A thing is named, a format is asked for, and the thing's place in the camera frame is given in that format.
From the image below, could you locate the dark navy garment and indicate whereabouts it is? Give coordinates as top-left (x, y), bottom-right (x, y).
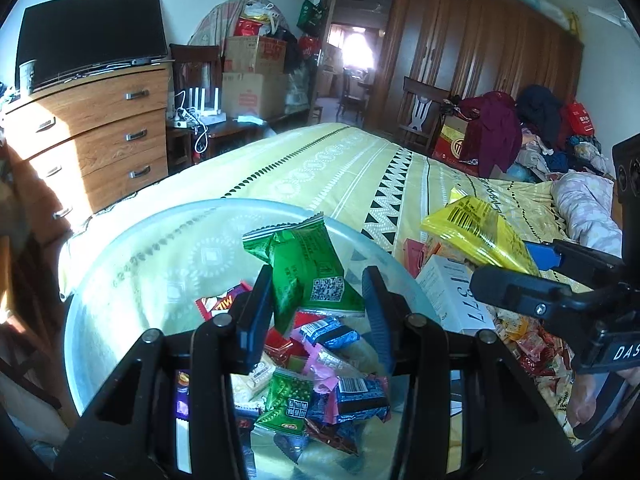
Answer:
top-left (516, 84), bottom-right (564, 149)

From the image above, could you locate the white power strip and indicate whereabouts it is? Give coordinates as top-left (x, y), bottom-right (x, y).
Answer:
top-left (167, 107), bottom-right (202, 129)

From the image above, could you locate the wooden chest of drawers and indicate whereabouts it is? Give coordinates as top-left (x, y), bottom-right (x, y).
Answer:
top-left (0, 60), bottom-right (174, 247)

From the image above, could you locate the red plastic bag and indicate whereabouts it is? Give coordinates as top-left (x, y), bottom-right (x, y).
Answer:
top-left (235, 17), bottom-right (266, 38)

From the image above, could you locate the white plastic bag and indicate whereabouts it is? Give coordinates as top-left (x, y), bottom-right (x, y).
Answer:
top-left (242, 1), bottom-right (281, 22)

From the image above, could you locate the red cloth bag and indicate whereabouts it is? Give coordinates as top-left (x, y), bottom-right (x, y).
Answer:
top-left (561, 101), bottom-right (599, 137)

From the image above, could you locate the wooden door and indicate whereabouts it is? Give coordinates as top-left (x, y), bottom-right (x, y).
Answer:
top-left (310, 0), bottom-right (347, 126)

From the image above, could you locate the person's right hand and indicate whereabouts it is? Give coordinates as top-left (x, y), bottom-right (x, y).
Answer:
top-left (572, 366), bottom-right (640, 441)

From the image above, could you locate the white router with antennas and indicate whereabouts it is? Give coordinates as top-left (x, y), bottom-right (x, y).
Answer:
top-left (175, 87), bottom-right (227, 126)

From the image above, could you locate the white printed box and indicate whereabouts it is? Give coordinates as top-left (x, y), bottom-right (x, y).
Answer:
top-left (416, 255), bottom-right (497, 337)

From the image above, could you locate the black flat television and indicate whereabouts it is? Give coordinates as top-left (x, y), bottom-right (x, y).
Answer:
top-left (15, 0), bottom-right (169, 94)

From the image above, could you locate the red gift box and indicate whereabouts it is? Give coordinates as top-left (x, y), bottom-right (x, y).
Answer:
top-left (431, 114), bottom-right (483, 177)

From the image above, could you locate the maroon garment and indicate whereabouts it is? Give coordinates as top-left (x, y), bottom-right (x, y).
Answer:
top-left (456, 91), bottom-right (524, 177)

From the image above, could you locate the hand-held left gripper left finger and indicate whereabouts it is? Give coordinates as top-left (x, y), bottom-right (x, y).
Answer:
top-left (52, 264), bottom-right (275, 480)

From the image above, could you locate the small heap of snack packets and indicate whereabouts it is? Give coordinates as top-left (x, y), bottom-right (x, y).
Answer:
top-left (172, 282), bottom-right (394, 461)

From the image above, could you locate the green hanging bag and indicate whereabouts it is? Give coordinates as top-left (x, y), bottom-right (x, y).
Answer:
top-left (297, 0), bottom-right (328, 33)

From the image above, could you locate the white pillow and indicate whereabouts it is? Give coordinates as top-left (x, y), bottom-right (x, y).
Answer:
top-left (551, 172), bottom-right (624, 252)

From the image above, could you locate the yellow snack packet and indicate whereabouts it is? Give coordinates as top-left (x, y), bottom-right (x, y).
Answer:
top-left (421, 187), bottom-right (542, 277)

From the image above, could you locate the clear plastic bowl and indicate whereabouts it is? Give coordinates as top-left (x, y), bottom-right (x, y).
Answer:
top-left (64, 199), bottom-right (442, 480)

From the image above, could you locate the large cardboard box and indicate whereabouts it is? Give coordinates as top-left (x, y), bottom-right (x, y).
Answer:
top-left (221, 72), bottom-right (292, 121)

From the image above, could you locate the grey cup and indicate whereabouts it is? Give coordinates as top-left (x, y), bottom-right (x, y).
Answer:
top-left (19, 59), bottom-right (39, 95)

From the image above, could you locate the dark wooden chair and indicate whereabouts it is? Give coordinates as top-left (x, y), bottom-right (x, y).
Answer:
top-left (338, 67), bottom-right (372, 122)
top-left (169, 43), bottom-right (223, 111)
top-left (397, 76), bottom-right (452, 147)

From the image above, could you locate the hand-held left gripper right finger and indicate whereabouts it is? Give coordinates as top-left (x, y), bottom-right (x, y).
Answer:
top-left (361, 266), bottom-right (583, 480)

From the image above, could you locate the yellow printed bed sheet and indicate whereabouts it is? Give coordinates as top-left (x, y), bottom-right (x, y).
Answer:
top-left (57, 122), bottom-right (626, 471)

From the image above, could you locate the green snack packet square code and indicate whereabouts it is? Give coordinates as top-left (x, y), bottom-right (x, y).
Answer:
top-left (242, 214), bottom-right (367, 334)

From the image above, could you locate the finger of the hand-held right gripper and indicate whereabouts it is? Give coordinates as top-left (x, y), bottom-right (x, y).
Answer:
top-left (469, 264), bottom-right (627, 334)
top-left (523, 239), bottom-right (627, 294)

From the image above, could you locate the round striped cloth cover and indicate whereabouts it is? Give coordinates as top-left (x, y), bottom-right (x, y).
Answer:
top-left (187, 0), bottom-right (302, 111)

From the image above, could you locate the dark low wooden table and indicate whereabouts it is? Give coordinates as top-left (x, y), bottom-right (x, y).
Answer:
top-left (165, 114), bottom-right (282, 172)

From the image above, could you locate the heap of mixed clothes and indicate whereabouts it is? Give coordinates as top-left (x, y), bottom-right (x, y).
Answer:
top-left (510, 127), bottom-right (617, 187)

